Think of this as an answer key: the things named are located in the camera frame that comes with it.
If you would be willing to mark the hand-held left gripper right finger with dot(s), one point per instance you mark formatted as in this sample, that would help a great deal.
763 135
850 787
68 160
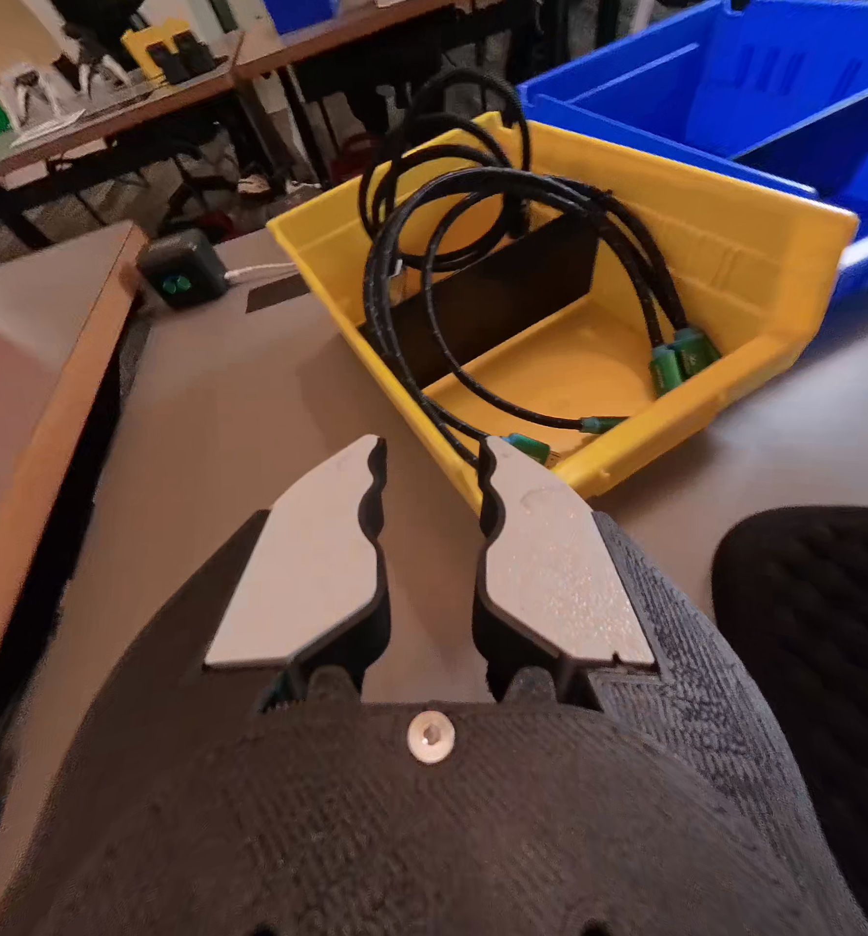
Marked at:
566 578

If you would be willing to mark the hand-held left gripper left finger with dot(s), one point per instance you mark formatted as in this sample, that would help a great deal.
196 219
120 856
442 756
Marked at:
302 578

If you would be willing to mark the yellow plastic bin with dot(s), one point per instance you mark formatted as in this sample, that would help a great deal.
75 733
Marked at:
734 256

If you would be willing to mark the blue plastic bin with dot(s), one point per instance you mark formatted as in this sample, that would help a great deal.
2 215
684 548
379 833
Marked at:
770 88
299 14

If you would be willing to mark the black quilted cushion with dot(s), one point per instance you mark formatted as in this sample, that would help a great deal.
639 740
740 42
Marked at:
807 658

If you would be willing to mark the black bin divider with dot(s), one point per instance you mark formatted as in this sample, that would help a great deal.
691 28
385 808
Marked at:
514 292

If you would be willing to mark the black box green buttons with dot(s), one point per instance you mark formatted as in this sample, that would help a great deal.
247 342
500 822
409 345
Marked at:
182 263

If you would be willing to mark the yellow holder black blocks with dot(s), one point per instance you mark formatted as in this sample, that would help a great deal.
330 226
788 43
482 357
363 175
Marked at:
167 51

